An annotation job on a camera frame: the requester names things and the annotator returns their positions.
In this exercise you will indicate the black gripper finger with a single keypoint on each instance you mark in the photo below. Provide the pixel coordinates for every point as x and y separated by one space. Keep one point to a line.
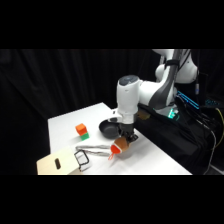
122 135
134 137

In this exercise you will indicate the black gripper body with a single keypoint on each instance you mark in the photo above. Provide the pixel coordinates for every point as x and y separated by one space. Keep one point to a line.
127 129

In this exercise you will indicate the orange sauce bottle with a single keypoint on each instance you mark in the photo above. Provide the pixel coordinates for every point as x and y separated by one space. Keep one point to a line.
123 145

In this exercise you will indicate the orange plastic scoop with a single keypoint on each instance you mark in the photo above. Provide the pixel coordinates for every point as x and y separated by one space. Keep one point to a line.
115 149

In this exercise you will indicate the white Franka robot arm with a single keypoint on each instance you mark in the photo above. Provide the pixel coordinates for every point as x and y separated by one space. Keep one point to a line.
146 93

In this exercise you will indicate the black bowl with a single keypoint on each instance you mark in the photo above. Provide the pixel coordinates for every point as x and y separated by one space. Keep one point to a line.
108 129

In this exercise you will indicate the metal tongs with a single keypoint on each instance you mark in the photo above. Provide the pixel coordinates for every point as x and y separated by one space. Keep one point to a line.
93 149

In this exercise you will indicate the green block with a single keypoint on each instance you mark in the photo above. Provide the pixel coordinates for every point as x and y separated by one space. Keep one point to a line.
85 136

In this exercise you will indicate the black robot stand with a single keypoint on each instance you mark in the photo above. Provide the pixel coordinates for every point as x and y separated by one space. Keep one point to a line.
173 140

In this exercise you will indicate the orange block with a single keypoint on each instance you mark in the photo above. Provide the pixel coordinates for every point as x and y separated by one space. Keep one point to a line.
81 128

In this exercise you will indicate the blue lit device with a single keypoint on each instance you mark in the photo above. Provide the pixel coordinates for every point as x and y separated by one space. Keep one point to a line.
188 99

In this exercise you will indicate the wooden cutting board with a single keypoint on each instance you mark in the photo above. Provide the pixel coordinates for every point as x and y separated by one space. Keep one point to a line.
55 163

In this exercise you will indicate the black curtain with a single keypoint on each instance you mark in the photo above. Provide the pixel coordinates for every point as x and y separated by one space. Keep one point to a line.
40 86

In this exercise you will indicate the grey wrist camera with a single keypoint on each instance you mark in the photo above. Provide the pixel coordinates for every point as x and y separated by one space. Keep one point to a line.
114 117

